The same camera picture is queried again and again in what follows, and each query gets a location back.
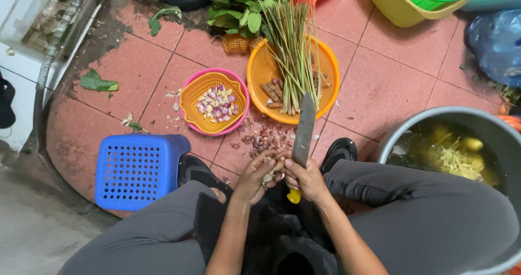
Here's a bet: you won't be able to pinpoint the round orange plastic colander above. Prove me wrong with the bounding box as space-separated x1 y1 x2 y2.
247 36 341 125

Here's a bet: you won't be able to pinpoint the bunch of green leaves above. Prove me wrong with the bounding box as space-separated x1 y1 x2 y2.
206 0 292 40

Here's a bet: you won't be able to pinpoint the person's left black sandal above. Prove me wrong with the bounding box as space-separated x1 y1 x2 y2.
177 155 234 202

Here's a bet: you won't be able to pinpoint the yellow-handled kitchen knife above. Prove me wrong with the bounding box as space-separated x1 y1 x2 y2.
287 92 317 205

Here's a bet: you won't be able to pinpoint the woven orange basket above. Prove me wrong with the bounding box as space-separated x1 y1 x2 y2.
222 33 267 54

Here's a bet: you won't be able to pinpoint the blue plastic stool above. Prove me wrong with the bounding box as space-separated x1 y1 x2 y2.
94 134 192 212

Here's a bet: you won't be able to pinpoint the grey drain hose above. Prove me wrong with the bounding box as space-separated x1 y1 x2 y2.
33 0 100 154

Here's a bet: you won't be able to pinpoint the person's right black sandal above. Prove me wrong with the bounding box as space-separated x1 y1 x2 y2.
319 137 358 175

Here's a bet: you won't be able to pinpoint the large metal pot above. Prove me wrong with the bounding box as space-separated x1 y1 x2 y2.
376 106 521 275

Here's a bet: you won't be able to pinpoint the yellow plastic basin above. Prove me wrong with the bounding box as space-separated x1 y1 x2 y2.
363 0 487 28

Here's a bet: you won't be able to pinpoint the heap of peeled shallots and garlic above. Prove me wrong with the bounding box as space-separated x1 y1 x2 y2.
196 84 239 123

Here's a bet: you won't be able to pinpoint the person's black sandal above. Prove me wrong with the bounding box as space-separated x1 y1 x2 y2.
177 155 234 202
319 137 358 175

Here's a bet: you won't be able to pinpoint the pink plastic bowl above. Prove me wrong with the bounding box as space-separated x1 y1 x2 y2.
180 68 250 137

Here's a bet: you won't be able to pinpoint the pile of shallot skins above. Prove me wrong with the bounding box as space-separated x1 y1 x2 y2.
230 114 298 158

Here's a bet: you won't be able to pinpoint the small orange plastic basket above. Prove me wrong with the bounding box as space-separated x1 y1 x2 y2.
179 72 247 135

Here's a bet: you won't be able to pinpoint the loose green leaf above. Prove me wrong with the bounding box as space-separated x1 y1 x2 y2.
79 69 119 92
148 5 182 37

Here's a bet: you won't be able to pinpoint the blue plastic bag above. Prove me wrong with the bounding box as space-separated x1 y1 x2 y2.
466 8 521 88

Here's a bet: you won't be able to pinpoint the heap of turmeric roots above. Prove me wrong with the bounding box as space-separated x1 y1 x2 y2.
260 78 285 110

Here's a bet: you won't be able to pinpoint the person's left hand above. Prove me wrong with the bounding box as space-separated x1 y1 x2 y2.
232 150 287 206

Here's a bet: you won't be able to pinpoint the bundle of lemongrass stalks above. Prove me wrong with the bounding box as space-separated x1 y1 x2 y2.
260 0 326 116

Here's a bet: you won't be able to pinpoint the garlic clove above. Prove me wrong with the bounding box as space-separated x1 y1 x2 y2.
262 157 286 186

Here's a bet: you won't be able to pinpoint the person's grey trousers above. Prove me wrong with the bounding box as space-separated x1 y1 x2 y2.
57 159 519 275

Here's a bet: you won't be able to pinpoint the person's right hand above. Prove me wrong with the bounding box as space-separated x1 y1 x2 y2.
282 153 331 206

